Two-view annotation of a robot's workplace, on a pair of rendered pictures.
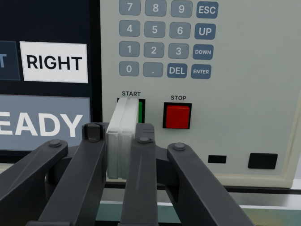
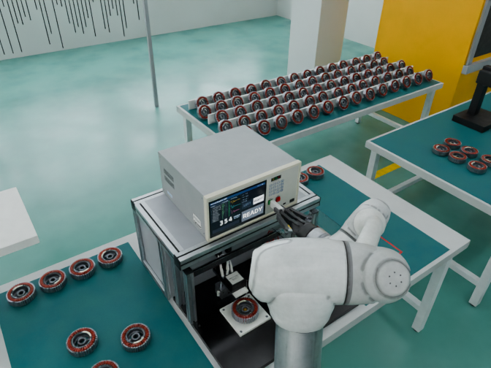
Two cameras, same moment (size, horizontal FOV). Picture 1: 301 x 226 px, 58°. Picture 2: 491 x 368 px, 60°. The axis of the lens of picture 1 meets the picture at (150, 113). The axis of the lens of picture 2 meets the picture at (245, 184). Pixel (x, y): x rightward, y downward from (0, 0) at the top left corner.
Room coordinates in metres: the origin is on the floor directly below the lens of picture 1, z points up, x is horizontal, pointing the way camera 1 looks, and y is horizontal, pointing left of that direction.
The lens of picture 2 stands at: (-0.82, 0.86, 2.20)
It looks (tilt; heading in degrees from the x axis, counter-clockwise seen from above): 35 degrees down; 325
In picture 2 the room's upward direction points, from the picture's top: 1 degrees clockwise
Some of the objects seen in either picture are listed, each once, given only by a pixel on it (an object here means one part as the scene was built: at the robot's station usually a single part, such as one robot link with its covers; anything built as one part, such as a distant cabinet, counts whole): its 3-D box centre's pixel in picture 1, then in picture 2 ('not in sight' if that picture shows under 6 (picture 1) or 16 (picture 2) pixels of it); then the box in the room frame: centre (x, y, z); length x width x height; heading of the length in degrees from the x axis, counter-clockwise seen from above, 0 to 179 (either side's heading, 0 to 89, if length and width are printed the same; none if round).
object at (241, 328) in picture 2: not in sight; (245, 314); (0.08, 0.22, 0.78); 0.15 x 0.15 x 0.01; 1
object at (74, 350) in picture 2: not in sight; (82, 342); (0.32, 0.81, 0.77); 0.11 x 0.11 x 0.04
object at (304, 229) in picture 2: not in sight; (303, 229); (0.01, 0.01, 1.18); 0.09 x 0.08 x 0.07; 1
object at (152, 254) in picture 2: not in sight; (153, 253); (0.48, 0.43, 0.91); 0.28 x 0.03 x 0.32; 1
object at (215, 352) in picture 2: not in sight; (266, 301); (0.10, 0.10, 0.76); 0.64 x 0.47 x 0.02; 91
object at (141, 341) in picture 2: not in sight; (136, 337); (0.23, 0.63, 0.77); 0.11 x 0.11 x 0.04
